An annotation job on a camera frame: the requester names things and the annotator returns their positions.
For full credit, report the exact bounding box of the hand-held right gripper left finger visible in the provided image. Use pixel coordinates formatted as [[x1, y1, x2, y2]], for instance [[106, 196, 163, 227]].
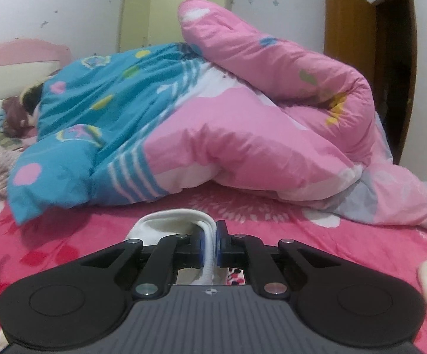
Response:
[[78, 226, 205, 299]]

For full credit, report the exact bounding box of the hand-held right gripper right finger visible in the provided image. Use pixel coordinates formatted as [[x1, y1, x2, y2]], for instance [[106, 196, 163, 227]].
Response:
[[215, 220, 342, 299]]

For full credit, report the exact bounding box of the white garment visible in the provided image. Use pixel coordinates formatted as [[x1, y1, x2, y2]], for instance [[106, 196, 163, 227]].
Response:
[[125, 208, 233, 287]]

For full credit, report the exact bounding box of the pink floral bed sheet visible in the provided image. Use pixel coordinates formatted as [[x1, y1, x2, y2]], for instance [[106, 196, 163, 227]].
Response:
[[0, 182, 427, 354]]

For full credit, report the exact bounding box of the pink and blue quilt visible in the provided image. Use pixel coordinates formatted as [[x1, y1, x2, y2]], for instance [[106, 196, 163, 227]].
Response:
[[6, 0, 427, 234]]

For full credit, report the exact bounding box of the plush toy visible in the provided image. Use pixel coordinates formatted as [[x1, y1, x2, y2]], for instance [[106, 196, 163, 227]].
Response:
[[0, 81, 45, 145]]

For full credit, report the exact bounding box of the pale yellow wardrobe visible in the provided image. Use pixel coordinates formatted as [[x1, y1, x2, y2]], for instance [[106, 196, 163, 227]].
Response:
[[118, 0, 235, 54]]

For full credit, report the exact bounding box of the brown wooden door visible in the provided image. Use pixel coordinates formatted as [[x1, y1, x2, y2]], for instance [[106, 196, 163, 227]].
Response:
[[324, 0, 379, 86]]

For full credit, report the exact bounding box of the pink and cream headboard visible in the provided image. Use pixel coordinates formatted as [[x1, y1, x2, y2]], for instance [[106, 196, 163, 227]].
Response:
[[0, 38, 73, 135]]

